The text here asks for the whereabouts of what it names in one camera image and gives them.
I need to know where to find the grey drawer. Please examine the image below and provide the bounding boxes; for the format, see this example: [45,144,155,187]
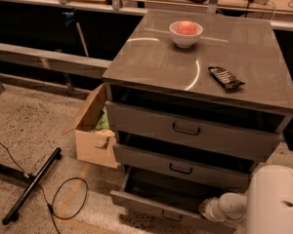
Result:
[105,99,281,163]
[110,166,237,234]
[112,142,256,190]

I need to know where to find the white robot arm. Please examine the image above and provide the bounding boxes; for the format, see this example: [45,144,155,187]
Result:
[199,165,293,234]

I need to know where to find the grey drawer cabinet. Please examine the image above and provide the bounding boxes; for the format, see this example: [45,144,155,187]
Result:
[102,9,293,234]

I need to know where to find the cardboard box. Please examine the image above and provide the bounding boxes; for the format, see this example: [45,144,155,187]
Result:
[64,85,118,169]

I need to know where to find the black snack bag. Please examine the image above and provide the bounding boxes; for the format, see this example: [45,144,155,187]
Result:
[208,66,244,90]

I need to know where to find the green bag in box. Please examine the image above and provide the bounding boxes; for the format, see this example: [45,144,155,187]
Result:
[96,107,109,131]

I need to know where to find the white ceramic bowl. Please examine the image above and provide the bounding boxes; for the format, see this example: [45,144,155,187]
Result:
[169,21,203,48]

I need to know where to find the red apple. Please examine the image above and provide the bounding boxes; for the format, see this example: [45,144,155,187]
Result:
[176,21,197,35]

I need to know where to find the black stand leg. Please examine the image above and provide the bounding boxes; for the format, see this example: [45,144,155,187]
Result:
[2,147,62,225]

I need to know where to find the black cable on floor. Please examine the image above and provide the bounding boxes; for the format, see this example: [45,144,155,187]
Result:
[0,135,89,234]

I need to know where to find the grey metal rail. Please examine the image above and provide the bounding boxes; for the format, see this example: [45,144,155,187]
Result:
[0,43,111,79]

